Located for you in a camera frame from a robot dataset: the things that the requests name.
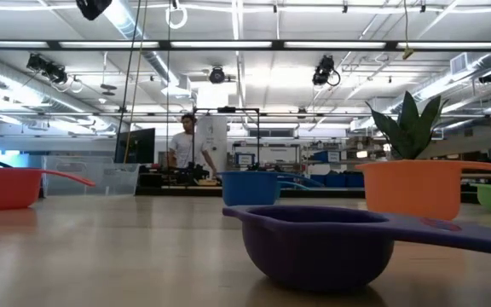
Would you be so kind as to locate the black aluminium table frame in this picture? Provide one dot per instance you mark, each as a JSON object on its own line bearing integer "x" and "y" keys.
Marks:
{"x": 186, "y": 192}

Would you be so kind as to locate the orange plastic measuring cup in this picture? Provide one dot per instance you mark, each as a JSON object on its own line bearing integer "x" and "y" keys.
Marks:
{"x": 411, "y": 192}

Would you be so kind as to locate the person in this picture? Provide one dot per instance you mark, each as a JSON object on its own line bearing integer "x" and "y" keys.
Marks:
{"x": 183, "y": 149}

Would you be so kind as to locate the round black ceiling device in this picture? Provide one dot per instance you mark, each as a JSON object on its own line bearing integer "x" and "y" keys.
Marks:
{"x": 217, "y": 75}

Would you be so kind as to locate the overhead light bar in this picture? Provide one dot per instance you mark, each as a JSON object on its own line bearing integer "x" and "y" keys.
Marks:
{"x": 220, "y": 44}

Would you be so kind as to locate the white cabinet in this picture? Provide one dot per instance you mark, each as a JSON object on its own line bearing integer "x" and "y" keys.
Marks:
{"x": 216, "y": 132}

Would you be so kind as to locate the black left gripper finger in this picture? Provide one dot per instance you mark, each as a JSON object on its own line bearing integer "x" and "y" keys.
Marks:
{"x": 93, "y": 7}

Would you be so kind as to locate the potted plant in white pot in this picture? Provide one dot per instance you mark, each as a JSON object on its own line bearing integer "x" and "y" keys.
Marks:
{"x": 409, "y": 128}

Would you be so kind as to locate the purple plastic measuring cup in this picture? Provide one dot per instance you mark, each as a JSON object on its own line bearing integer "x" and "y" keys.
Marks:
{"x": 318, "y": 256}

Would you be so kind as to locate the red plastic measuring cup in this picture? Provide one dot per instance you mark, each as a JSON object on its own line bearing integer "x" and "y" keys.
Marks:
{"x": 2, "y": 187}

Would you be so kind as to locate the black ceiling-mounted device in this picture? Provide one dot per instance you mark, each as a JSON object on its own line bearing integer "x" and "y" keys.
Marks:
{"x": 323, "y": 70}
{"x": 48, "y": 68}

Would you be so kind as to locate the black background station frame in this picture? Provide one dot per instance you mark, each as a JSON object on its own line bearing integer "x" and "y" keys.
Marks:
{"x": 227, "y": 109}

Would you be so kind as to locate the black monitor screen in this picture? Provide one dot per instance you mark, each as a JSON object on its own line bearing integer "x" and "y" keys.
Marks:
{"x": 136, "y": 147}

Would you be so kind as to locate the blue plastic measuring cup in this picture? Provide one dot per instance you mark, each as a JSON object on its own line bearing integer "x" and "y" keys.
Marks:
{"x": 250, "y": 188}

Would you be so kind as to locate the clear plastic basket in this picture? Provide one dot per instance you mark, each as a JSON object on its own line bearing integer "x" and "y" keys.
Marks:
{"x": 100, "y": 179}

